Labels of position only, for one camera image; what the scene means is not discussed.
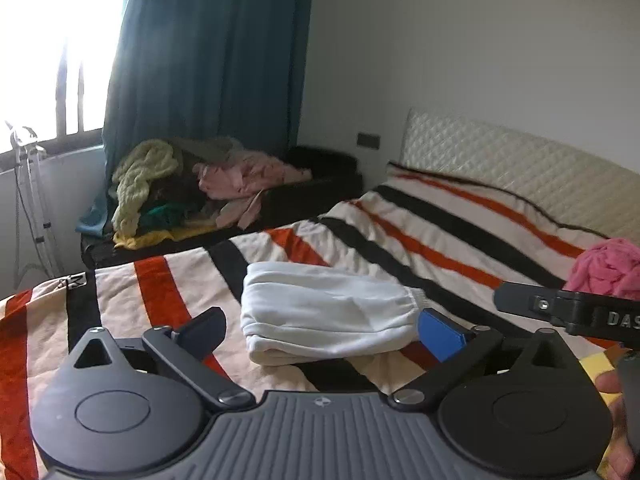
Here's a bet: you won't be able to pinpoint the white quilted headboard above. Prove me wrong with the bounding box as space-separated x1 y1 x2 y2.
400 108 639 243

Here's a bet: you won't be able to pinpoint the white sweatpants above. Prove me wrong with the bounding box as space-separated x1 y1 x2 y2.
240 261 427 366

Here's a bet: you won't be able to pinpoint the teal right curtain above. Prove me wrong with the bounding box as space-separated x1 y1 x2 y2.
102 0 311 172

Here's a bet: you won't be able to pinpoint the pink garment on pile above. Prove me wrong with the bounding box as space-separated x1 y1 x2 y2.
193 150 312 230

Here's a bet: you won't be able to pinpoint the dark wall socket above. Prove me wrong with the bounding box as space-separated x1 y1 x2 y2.
356 132 381 151

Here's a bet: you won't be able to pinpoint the person's right hand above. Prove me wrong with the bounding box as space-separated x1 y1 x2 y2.
596 370 636 480

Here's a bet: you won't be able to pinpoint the striped bed blanket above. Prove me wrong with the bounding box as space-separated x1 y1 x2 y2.
1 167 601 479

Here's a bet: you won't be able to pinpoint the pink knit garment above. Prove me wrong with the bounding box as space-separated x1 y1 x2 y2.
563 238 640 301

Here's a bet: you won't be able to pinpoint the garment steamer stand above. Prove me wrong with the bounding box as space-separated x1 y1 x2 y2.
6 124 63 285

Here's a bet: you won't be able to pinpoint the window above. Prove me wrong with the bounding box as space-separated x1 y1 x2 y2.
1 0 125 166

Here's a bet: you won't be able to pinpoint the green garment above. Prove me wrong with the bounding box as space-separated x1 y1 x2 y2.
139 203 198 231

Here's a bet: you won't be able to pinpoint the yellow-green knit garment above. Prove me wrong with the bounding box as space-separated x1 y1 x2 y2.
112 139 180 237

